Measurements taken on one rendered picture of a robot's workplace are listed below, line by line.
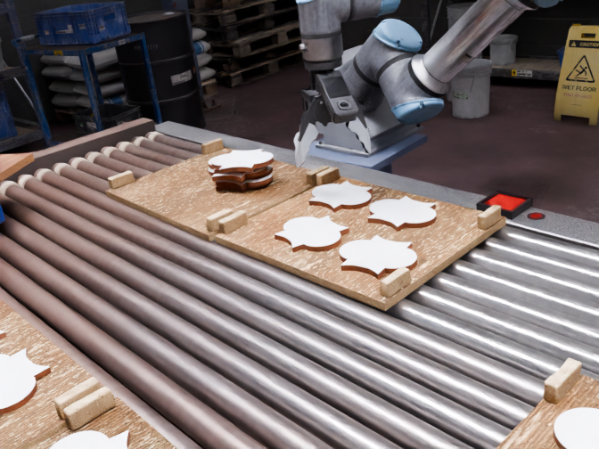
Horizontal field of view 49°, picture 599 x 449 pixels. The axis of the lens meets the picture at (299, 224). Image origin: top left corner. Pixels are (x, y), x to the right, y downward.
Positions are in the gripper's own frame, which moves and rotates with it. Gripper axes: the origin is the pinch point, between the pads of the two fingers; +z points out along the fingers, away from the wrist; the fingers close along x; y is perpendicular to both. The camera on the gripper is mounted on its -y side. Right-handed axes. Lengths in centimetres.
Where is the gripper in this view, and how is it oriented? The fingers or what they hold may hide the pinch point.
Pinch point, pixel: (335, 162)
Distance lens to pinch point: 131.3
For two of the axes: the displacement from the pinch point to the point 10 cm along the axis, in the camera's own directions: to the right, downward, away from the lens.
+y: -2.9, -3.9, 8.8
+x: -9.5, 2.2, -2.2
